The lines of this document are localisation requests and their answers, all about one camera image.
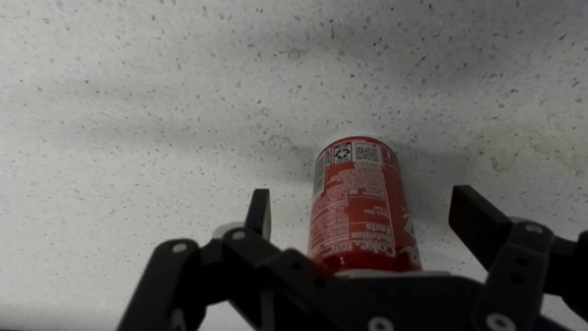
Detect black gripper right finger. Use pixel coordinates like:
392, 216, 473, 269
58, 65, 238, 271
449, 184, 588, 331

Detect red soda can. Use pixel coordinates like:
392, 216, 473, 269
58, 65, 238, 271
308, 135, 425, 276

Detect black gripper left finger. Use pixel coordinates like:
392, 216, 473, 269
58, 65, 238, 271
117, 188, 394, 331

